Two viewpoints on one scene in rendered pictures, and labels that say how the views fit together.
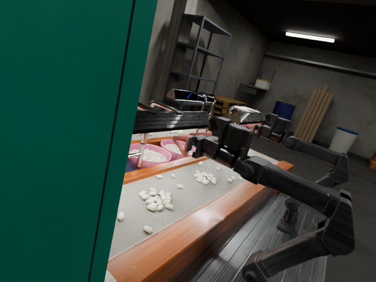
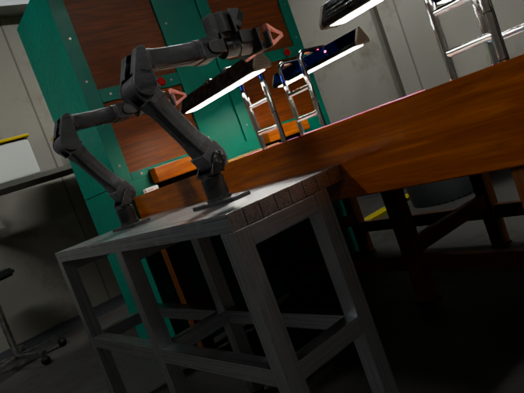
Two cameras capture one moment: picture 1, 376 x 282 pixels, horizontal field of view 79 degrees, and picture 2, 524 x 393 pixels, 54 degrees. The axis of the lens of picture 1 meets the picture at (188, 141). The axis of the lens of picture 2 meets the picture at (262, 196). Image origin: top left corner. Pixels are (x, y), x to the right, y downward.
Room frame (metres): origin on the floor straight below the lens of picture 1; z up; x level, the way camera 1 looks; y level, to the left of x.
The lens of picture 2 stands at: (1.67, -1.87, 0.76)
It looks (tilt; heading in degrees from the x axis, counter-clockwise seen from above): 5 degrees down; 111
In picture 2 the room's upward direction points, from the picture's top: 20 degrees counter-clockwise
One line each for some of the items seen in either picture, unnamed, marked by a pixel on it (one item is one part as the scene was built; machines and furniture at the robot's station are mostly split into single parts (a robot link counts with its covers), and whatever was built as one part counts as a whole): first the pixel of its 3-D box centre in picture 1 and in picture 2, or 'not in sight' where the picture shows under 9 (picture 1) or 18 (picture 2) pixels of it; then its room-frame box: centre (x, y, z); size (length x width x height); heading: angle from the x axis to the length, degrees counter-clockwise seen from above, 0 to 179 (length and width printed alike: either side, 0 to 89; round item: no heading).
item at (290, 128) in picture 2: not in sight; (285, 129); (0.86, 0.88, 0.83); 0.30 x 0.06 x 0.07; 56
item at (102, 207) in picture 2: not in sight; (238, 224); (0.44, 0.79, 0.42); 1.36 x 0.55 x 0.84; 56
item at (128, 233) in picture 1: (208, 178); not in sight; (1.21, -0.17, 0.73); 1.81 x 0.30 x 0.02; 146
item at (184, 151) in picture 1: (186, 142); not in sight; (0.69, 0.00, 1.07); 0.09 x 0.07 x 0.07; 59
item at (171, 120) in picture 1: (162, 119); (218, 84); (0.88, 0.12, 1.08); 0.62 x 0.08 x 0.07; 146
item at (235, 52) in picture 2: (276, 135); (228, 45); (1.17, -0.43, 1.08); 0.07 x 0.06 x 0.07; 59
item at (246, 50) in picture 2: (264, 132); (244, 45); (1.20, -0.38, 1.07); 0.10 x 0.07 x 0.07; 149
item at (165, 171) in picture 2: not in sight; (181, 166); (0.48, 0.31, 0.83); 0.30 x 0.06 x 0.07; 56
